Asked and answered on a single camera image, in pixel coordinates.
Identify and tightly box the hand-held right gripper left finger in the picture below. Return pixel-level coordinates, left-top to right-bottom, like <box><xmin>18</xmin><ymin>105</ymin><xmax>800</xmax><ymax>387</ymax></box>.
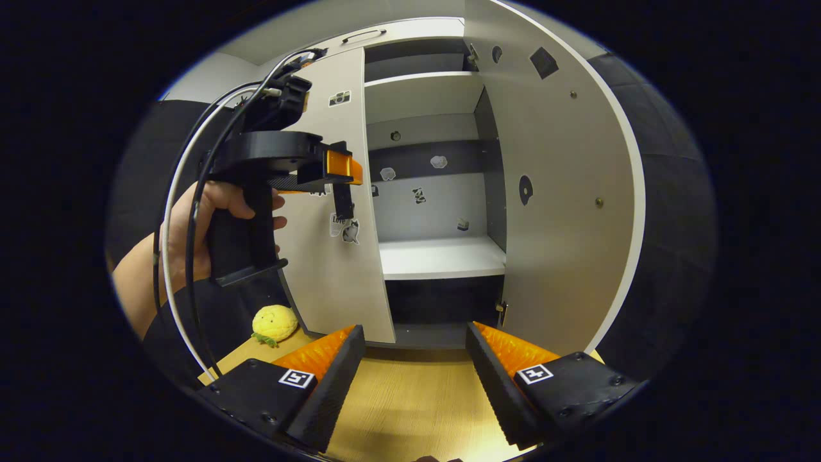
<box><xmin>198</xmin><ymin>323</ymin><xmax>367</xmax><ymax>454</ymax></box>

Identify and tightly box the white double-door shoe cabinet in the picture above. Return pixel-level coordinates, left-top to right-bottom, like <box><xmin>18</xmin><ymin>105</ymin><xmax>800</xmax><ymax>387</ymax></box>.
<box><xmin>276</xmin><ymin>17</ymin><xmax>515</xmax><ymax>351</ymax></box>

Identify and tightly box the yellow plush toy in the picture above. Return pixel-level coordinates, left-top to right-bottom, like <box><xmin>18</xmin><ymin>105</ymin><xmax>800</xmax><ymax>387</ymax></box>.
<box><xmin>251</xmin><ymin>304</ymin><xmax>300</xmax><ymax>349</ymax></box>

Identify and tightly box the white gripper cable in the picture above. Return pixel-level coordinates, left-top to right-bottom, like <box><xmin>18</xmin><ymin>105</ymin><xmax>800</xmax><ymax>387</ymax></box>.
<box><xmin>161</xmin><ymin>89</ymin><xmax>258</xmax><ymax>381</ymax></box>

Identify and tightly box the white cabinet door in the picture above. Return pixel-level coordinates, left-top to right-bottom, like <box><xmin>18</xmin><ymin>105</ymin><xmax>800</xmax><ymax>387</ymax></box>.
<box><xmin>275</xmin><ymin>46</ymin><xmax>397</xmax><ymax>345</ymax></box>
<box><xmin>462</xmin><ymin>0</ymin><xmax>648</xmax><ymax>357</ymax></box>

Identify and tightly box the white cabinet shelf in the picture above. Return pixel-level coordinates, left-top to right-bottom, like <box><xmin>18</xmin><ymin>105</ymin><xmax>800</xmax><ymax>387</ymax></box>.
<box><xmin>364</xmin><ymin>71</ymin><xmax>486</xmax><ymax>124</ymax></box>
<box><xmin>378</xmin><ymin>235</ymin><xmax>508</xmax><ymax>282</ymax></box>

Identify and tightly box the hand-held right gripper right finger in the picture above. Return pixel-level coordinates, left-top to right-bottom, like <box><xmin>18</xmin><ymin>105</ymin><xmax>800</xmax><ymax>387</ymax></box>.
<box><xmin>464</xmin><ymin>320</ymin><xmax>643</xmax><ymax>450</ymax></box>

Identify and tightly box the white cabinet drawer front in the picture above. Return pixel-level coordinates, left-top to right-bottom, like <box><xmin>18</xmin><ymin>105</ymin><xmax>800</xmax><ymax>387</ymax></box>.
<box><xmin>301</xmin><ymin>17</ymin><xmax>466</xmax><ymax>62</ymax></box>

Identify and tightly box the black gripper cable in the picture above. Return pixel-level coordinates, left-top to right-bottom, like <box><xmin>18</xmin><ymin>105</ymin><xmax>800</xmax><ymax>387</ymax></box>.
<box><xmin>152</xmin><ymin>47</ymin><xmax>328</xmax><ymax>381</ymax></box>

